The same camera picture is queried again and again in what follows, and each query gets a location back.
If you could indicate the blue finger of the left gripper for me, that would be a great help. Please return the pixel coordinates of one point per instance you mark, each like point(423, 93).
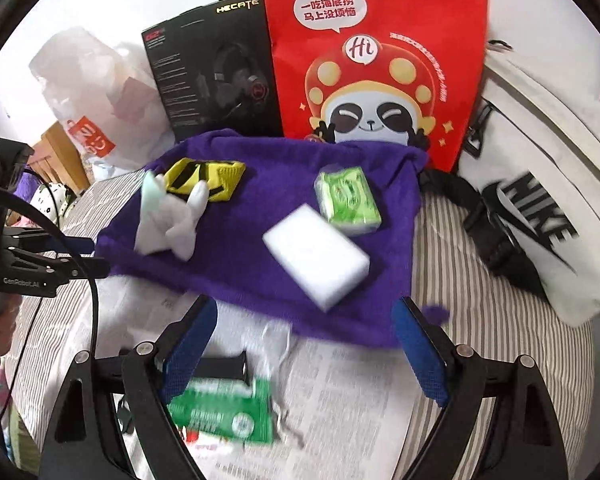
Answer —
point(47, 243)
point(82, 268)

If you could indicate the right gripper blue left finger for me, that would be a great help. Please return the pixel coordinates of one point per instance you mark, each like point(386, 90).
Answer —
point(182, 344)

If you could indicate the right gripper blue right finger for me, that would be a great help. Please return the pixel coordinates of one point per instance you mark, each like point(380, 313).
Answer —
point(417, 338)

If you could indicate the green wet wipe packet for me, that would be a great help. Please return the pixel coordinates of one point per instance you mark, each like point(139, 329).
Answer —
point(226, 408)

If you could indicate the white glove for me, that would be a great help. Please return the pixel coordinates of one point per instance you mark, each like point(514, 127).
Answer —
point(173, 228)

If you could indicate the mint green cloth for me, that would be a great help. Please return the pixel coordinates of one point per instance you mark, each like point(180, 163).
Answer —
point(152, 193)

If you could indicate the white sponge block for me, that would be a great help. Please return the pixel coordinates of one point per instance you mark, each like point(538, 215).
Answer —
point(322, 261)

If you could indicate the yellow black pouch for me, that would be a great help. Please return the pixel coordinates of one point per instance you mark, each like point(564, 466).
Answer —
point(222, 177)

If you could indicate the green tissue pack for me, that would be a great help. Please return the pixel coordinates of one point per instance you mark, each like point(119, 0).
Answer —
point(347, 202)

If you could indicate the white mesh drawstring bag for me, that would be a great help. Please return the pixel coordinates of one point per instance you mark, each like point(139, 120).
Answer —
point(277, 343)

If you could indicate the person's left hand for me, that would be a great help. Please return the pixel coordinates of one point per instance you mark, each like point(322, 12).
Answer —
point(8, 320)

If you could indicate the newspaper sheet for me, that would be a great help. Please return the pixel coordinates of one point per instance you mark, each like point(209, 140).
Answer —
point(351, 405)

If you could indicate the purple towel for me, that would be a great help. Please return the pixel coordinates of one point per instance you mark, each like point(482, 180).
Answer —
point(232, 264)

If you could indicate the white Miniso plastic bag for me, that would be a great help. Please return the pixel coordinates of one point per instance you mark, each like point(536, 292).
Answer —
point(109, 107)

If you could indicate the white Nike waist bag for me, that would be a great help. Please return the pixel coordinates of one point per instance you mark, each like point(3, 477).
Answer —
point(528, 176)

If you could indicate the black headset box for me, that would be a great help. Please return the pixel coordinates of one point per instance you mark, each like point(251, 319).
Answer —
point(213, 68)

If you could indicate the red Haidilao paper bag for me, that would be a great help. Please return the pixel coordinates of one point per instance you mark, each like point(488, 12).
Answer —
point(379, 70)

